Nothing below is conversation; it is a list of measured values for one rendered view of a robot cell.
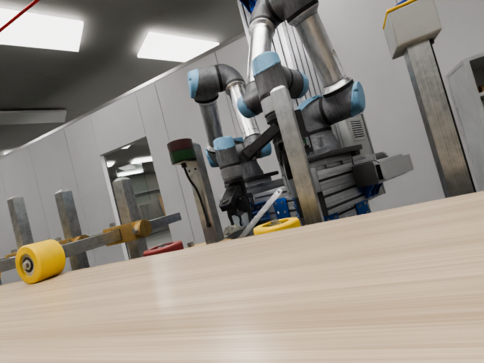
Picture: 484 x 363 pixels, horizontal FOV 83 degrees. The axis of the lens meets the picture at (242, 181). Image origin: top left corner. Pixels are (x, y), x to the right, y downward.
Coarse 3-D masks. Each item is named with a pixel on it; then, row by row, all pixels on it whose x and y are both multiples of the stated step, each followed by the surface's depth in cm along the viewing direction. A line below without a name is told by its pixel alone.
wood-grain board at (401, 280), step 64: (192, 256) 40; (256, 256) 30; (320, 256) 24; (384, 256) 20; (448, 256) 17; (0, 320) 32; (64, 320) 25; (128, 320) 21; (192, 320) 18; (256, 320) 15; (320, 320) 14; (384, 320) 12; (448, 320) 11
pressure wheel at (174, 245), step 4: (160, 244) 56; (164, 244) 56; (168, 244) 59; (172, 244) 55; (176, 244) 55; (180, 244) 56; (152, 248) 57; (156, 248) 57; (160, 248) 53; (164, 248) 53; (168, 248) 53; (172, 248) 54; (176, 248) 54; (180, 248) 55; (144, 252) 54; (148, 252) 53; (152, 252) 53; (156, 252) 53; (160, 252) 53; (164, 252) 53
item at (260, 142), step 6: (270, 126) 67; (276, 126) 66; (264, 132) 66; (270, 132) 66; (276, 132) 66; (258, 138) 66; (264, 138) 66; (270, 138) 66; (252, 144) 66; (258, 144) 66; (264, 144) 66; (246, 150) 66; (252, 150) 66; (258, 150) 66; (246, 156) 66; (252, 156) 67
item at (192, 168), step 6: (180, 150) 62; (180, 162) 63; (186, 162) 64; (192, 162) 66; (192, 168) 67; (198, 168) 66; (186, 174) 64; (192, 174) 67; (198, 192) 66; (204, 210) 66
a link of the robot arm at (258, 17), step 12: (264, 0) 93; (252, 12) 97; (264, 12) 94; (252, 24) 95; (264, 24) 94; (276, 24) 97; (252, 36) 93; (264, 36) 92; (252, 48) 91; (264, 48) 90; (252, 72) 86; (252, 84) 84; (252, 96) 82; (240, 108) 85; (252, 108) 83
